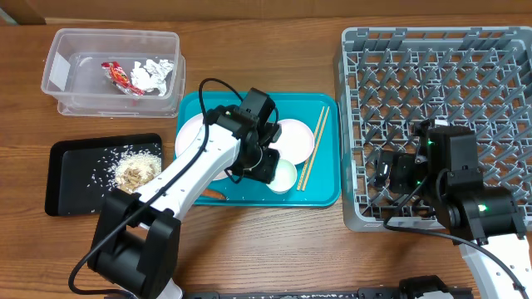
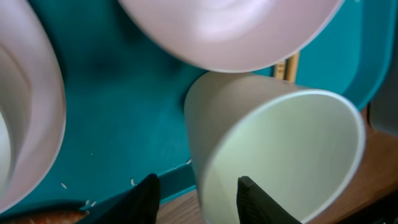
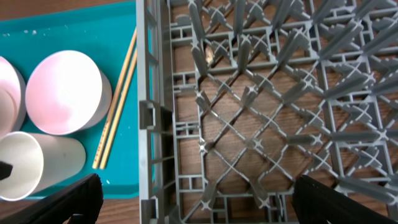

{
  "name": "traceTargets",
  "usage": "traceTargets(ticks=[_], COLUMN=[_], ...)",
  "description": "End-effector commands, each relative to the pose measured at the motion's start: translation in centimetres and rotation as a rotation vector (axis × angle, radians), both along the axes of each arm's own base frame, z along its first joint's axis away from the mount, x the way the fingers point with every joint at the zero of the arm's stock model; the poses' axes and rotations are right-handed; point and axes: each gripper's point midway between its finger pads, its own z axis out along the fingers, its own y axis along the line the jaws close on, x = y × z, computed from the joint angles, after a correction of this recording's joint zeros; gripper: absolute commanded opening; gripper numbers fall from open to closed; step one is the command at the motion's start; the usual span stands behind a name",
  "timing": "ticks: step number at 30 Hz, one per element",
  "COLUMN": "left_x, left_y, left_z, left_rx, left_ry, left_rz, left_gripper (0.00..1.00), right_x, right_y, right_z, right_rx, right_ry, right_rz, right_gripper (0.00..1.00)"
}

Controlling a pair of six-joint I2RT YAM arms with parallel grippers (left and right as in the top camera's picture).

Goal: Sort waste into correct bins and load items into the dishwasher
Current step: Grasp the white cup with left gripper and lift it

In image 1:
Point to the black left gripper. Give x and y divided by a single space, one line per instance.
265 171

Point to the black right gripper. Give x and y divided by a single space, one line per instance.
401 166

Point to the small white plate bowl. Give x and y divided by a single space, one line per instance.
296 142

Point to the small white cup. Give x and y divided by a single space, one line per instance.
285 176

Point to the foil wrapper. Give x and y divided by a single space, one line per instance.
151 76

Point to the peanut shells pile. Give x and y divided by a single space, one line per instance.
132 179

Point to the white rice pile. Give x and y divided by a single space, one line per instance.
137 166

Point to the red snack wrapper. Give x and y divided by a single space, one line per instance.
118 77

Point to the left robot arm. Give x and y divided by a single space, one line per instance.
137 235

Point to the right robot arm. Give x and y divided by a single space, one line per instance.
484 222

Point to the grey dishwasher rack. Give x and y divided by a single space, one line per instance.
390 78

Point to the clear plastic waste bin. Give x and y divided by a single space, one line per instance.
74 77

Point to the black food waste tray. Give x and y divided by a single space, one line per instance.
81 173

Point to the large white plate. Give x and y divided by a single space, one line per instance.
189 139

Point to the teal serving tray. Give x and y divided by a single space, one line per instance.
324 184

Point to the orange carrot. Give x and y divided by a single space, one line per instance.
212 194

